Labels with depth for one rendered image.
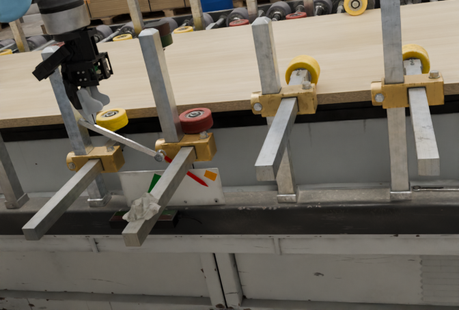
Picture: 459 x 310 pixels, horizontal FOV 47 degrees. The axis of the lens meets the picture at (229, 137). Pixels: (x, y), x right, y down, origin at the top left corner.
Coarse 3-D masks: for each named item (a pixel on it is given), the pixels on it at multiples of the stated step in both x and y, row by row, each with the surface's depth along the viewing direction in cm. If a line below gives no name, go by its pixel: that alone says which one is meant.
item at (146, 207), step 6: (144, 198) 99; (150, 198) 100; (132, 204) 101; (138, 204) 100; (144, 204) 98; (150, 204) 98; (156, 204) 100; (132, 210) 97; (138, 210) 97; (144, 210) 98; (150, 210) 96; (156, 210) 97; (126, 216) 97; (132, 216) 96; (138, 216) 96; (144, 216) 96; (150, 216) 96
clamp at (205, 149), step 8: (184, 136) 125; (192, 136) 124; (160, 144) 124; (168, 144) 123; (176, 144) 122; (184, 144) 121; (192, 144) 121; (200, 144) 120; (208, 144) 120; (168, 152) 124; (176, 152) 123; (200, 152) 121; (208, 152) 121; (200, 160) 122; (208, 160) 122
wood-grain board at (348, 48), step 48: (192, 48) 187; (240, 48) 175; (288, 48) 165; (336, 48) 156; (432, 48) 140; (0, 96) 176; (48, 96) 165; (144, 96) 148; (192, 96) 140; (240, 96) 134; (336, 96) 125
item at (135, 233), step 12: (180, 156) 117; (192, 156) 120; (168, 168) 113; (180, 168) 113; (168, 180) 108; (180, 180) 113; (156, 192) 105; (168, 192) 106; (156, 216) 100; (132, 228) 94; (144, 228) 95; (132, 240) 93
